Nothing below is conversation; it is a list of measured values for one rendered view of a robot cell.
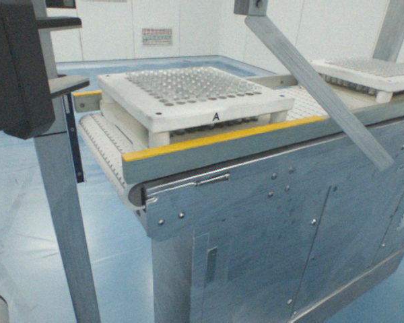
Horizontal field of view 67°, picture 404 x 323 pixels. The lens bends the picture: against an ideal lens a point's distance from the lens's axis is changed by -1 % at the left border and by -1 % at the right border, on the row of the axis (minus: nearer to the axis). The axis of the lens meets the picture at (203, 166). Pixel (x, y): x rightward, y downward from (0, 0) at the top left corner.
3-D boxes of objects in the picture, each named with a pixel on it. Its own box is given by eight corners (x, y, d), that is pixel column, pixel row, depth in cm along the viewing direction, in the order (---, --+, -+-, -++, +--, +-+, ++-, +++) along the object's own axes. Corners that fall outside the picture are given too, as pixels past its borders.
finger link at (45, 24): (87, 28, 28) (28, 33, 23) (62, 25, 30) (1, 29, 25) (85, 9, 28) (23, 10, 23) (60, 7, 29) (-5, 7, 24)
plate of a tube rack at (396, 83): (389, 93, 63) (392, 83, 62) (300, 68, 81) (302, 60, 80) (446, 83, 74) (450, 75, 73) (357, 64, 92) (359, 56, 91)
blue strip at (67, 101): (77, 184, 63) (60, 88, 53) (76, 182, 64) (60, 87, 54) (85, 182, 64) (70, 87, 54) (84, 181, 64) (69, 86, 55)
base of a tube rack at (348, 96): (381, 116, 65) (384, 105, 64) (297, 87, 83) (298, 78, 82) (437, 103, 77) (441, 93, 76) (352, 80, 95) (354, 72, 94)
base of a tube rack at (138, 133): (209, 97, 69) (210, 87, 68) (288, 138, 52) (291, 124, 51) (99, 112, 58) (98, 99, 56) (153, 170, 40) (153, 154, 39)
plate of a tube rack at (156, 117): (211, 75, 67) (211, 66, 66) (293, 110, 49) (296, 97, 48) (97, 85, 55) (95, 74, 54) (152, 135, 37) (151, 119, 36)
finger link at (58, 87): (71, 73, 32) (15, 87, 27) (93, 78, 31) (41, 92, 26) (73, 89, 33) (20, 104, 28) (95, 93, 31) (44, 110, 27)
